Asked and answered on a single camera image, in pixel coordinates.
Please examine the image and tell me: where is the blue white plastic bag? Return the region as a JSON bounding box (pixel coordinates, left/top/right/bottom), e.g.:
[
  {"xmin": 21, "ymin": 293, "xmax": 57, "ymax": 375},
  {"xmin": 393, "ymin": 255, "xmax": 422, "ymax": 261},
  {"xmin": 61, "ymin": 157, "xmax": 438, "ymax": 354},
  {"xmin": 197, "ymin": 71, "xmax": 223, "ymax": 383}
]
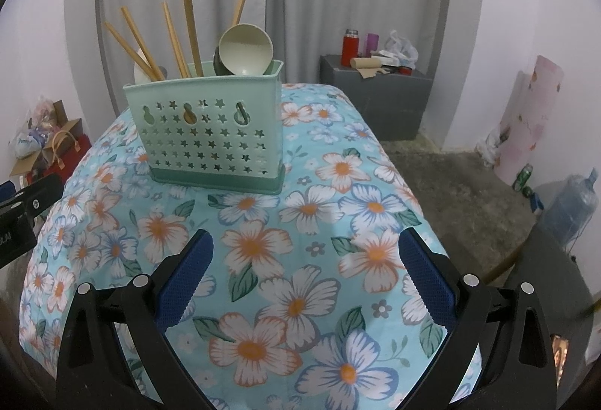
[{"xmin": 12, "ymin": 126, "xmax": 48, "ymax": 158}]

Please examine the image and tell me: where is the large clear water bottle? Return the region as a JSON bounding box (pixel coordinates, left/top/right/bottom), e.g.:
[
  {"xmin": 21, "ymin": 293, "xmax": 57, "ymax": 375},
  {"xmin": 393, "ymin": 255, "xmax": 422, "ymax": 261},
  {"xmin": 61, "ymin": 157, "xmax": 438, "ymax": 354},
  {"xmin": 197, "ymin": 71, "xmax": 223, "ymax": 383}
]
[{"xmin": 544, "ymin": 172, "xmax": 601, "ymax": 248}]

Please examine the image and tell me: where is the red thermos bottle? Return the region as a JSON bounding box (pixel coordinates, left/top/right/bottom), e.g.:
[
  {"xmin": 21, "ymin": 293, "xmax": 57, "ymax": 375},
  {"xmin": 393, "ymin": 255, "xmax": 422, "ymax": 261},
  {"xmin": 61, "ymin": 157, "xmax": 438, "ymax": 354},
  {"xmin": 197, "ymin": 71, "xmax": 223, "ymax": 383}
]
[{"xmin": 341, "ymin": 29, "xmax": 360, "ymax": 68}]

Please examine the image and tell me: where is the blue floral tablecloth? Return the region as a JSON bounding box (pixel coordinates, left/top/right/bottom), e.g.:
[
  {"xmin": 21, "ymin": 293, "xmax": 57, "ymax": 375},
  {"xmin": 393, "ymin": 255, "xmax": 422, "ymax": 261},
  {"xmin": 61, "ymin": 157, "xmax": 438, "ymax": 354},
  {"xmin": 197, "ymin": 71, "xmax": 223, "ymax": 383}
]
[{"xmin": 19, "ymin": 82, "xmax": 486, "ymax": 410}]

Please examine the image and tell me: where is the white rice paddle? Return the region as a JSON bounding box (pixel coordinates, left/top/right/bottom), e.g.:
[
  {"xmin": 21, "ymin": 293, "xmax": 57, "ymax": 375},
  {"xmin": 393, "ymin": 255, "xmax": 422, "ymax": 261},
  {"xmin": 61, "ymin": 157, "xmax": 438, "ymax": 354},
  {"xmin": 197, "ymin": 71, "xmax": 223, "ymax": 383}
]
[{"xmin": 133, "ymin": 46, "xmax": 168, "ymax": 85}]

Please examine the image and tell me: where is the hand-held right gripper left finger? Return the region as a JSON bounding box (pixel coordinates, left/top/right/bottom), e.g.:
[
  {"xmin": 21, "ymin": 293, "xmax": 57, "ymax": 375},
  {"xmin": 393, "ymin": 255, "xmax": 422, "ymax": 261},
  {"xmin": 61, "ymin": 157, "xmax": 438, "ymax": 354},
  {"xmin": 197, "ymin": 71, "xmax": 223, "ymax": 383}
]
[{"xmin": 55, "ymin": 229, "xmax": 215, "ymax": 410}]

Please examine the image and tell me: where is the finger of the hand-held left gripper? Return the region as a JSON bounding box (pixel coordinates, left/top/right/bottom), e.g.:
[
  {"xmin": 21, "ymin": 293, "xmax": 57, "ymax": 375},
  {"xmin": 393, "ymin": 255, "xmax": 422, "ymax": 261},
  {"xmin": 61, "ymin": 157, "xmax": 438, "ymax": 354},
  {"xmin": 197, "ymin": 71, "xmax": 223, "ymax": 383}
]
[{"xmin": 0, "ymin": 176, "xmax": 65, "ymax": 223}]

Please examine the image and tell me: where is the grey cabinet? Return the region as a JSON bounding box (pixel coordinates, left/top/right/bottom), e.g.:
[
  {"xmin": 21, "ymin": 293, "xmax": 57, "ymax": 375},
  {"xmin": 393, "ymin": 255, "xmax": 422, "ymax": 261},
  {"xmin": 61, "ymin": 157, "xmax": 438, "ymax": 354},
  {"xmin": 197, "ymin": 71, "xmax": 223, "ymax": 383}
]
[{"xmin": 320, "ymin": 54, "xmax": 433, "ymax": 142}]

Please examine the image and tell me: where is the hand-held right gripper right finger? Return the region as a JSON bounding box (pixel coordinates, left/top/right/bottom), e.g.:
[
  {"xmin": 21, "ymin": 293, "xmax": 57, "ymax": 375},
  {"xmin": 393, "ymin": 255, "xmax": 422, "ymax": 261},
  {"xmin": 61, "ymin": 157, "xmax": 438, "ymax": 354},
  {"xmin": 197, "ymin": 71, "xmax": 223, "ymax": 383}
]
[{"xmin": 398, "ymin": 227, "xmax": 557, "ymax": 410}]

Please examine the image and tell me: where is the green perforated utensil holder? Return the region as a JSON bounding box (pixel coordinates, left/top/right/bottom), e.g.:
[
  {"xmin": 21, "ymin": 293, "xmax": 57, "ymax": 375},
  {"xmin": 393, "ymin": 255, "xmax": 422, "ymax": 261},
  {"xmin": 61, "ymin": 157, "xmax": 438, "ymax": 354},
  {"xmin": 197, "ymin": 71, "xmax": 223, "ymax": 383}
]
[{"xmin": 123, "ymin": 59, "xmax": 285, "ymax": 196}]

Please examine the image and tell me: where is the yellow stick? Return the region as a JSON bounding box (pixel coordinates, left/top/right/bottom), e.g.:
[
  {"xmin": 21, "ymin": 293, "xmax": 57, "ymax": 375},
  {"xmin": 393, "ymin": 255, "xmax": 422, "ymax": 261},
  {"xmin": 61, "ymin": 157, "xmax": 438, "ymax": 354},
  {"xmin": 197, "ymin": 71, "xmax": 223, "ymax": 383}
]
[{"xmin": 483, "ymin": 250, "xmax": 523, "ymax": 285}]

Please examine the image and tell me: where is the clear plastic bag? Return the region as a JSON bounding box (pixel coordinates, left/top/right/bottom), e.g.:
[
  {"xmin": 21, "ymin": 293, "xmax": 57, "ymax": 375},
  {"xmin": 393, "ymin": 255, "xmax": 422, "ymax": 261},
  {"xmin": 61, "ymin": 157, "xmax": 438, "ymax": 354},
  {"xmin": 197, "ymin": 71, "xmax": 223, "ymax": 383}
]
[{"xmin": 28, "ymin": 95, "xmax": 56, "ymax": 125}]

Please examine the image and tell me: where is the pink printed roll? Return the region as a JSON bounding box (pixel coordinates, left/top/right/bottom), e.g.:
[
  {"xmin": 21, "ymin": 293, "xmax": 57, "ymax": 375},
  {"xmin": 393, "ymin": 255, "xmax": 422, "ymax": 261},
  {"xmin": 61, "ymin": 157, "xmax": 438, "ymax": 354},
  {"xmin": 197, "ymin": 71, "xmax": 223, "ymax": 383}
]
[{"xmin": 497, "ymin": 55, "xmax": 564, "ymax": 186}]

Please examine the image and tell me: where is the brown cardboard box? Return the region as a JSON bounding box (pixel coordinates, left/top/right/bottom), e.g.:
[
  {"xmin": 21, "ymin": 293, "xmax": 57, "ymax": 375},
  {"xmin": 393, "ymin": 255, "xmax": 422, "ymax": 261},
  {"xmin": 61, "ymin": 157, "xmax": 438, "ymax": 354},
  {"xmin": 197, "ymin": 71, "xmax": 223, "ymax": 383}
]
[{"xmin": 9, "ymin": 100, "xmax": 84, "ymax": 178}]

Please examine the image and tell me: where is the red gift bag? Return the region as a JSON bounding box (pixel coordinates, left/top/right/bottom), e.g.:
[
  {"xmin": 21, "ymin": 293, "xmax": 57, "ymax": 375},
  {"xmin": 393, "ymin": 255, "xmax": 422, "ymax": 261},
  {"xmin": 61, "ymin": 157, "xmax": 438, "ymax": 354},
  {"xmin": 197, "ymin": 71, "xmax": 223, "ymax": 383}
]
[{"xmin": 42, "ymin": 130, "xmax": 93, "ymax": 178}]

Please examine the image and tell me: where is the cream ladle spoon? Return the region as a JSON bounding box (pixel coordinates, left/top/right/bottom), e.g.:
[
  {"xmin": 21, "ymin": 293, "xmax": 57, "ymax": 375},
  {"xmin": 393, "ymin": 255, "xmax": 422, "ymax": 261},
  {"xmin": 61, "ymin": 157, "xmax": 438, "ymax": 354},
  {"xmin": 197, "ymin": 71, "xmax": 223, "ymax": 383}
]
[{"xmin": 217, "ymin": 23, "xmax": 275, "ymax": 77}]

